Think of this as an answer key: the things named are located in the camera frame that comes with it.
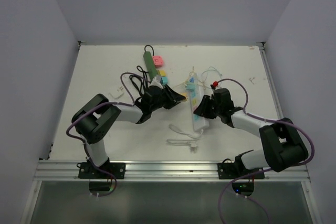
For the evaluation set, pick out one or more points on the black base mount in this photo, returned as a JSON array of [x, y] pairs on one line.
[[102, 170], [228, 169]]

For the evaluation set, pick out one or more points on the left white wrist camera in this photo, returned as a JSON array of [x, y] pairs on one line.
[[156, 81]]

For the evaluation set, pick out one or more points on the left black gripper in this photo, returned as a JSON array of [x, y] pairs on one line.
[[173, 97]]

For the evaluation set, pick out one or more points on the yellow usb charger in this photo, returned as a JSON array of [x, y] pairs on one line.
[[185, 95]]

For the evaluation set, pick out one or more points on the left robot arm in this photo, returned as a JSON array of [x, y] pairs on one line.
[[94, 120]]

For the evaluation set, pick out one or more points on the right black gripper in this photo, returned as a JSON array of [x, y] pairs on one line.
[[202, 110]]

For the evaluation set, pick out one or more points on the green power strip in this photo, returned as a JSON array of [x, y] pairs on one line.
[[149, 62]]

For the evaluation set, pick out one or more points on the blue plug adapter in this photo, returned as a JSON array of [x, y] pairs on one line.
[[164, 81]]

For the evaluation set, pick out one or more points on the pink plug adapter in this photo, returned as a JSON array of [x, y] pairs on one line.
[[158, 61]]

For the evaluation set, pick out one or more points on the white usb charger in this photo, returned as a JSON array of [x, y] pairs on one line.
[[116, 92]]

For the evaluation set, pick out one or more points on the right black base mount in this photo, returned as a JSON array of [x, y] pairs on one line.
[[228, 169]]

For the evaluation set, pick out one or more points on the yellow plug adapter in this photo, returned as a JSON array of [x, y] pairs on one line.
[[161, 73]]

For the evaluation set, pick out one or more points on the blue usb charger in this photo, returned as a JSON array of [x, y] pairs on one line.
[[190, 87]]

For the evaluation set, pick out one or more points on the aluminium front rail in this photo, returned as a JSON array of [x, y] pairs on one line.
[[159, 171]]

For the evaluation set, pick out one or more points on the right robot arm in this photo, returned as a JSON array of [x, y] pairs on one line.
[[282, 146]]

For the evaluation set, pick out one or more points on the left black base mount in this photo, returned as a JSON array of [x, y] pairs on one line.
[[102, 170]]

